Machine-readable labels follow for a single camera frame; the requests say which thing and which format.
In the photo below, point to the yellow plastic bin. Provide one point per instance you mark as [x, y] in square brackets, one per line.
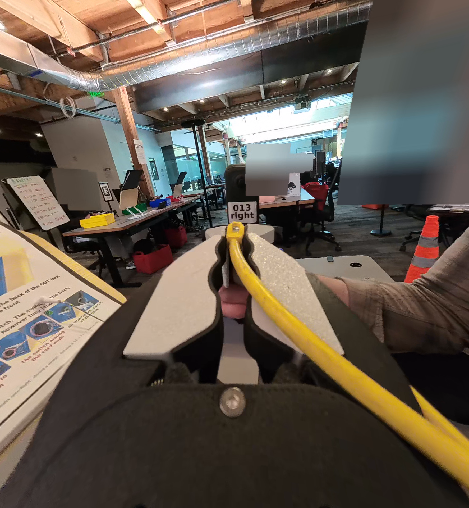
[97, 221]

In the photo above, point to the person's right hand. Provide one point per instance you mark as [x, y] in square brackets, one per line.
[232, 303]

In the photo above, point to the wooden support post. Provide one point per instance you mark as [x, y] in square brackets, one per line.
[125, 119]

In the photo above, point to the green plastic bin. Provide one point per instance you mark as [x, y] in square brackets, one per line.
[139, 208]

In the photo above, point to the red fabric bag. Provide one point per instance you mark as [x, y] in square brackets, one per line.
[153, 260]
[175, 237]

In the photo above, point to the white paper notice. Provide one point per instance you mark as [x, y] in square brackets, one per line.
[140, 150]

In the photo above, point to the white box with glasses print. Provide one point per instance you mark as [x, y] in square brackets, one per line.
[294, 184]

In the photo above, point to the green exit sign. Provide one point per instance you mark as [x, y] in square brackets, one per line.
[95, 94]

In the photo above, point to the black office chair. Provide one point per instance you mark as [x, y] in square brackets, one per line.
[321, 222]

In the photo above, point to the wooden desk with black legs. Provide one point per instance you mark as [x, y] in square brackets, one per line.
[286, 200]
[147, 217]

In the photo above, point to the blue plastic bin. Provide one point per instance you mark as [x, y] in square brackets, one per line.
[157, 202]

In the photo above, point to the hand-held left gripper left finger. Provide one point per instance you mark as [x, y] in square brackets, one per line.
[175, 309]

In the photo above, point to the person's right forearm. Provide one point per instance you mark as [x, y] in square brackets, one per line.
[417, 301]

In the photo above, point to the silver spiral air duct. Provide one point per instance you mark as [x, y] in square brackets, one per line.
[218, 55]

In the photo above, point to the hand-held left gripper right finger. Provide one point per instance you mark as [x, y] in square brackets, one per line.
[294, 277]

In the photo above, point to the printed instruction sheet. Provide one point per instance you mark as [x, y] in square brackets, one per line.
[20, 301]

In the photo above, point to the rectangular metal air duct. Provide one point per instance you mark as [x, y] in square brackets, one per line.
[20, 55]

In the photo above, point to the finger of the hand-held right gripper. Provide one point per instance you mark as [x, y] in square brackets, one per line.
[212, 233]
[264, 231]

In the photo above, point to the orange traffic cone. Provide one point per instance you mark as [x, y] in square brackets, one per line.
[427, 246]

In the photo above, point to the wooden instruction board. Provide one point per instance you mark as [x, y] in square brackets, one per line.
[72, 269]

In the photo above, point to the red bag on chair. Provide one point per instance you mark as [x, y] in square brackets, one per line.
[317, 192]

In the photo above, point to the black white marker sign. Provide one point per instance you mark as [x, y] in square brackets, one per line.
[106, 192]

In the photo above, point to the whiteboard on easel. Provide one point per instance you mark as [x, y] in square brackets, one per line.
[40, 202]

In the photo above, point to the tilted instruction stand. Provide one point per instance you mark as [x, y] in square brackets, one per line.
[128, 198]
[178, 182]

